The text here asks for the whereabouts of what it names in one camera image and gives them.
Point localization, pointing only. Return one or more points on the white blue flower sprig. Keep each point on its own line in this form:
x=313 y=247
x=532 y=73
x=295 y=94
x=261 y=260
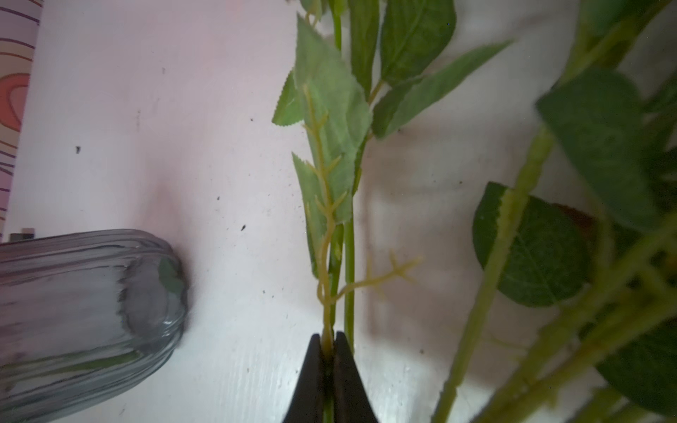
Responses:
x=589 y=228

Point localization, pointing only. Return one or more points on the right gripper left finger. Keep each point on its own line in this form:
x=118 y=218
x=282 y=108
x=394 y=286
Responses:
x=307 y=403

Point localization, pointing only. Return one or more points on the red grey glass vase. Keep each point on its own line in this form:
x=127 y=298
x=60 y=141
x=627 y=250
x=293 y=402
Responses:
x=84 y=318

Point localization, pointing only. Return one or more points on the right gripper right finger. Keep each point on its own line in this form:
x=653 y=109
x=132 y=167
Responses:
x=351 y=403

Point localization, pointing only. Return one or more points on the white blue-tinged rose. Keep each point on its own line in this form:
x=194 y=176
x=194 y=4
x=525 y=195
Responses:
x=360 y=73

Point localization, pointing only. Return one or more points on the small black block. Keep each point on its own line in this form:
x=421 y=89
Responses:
x=23 y=235

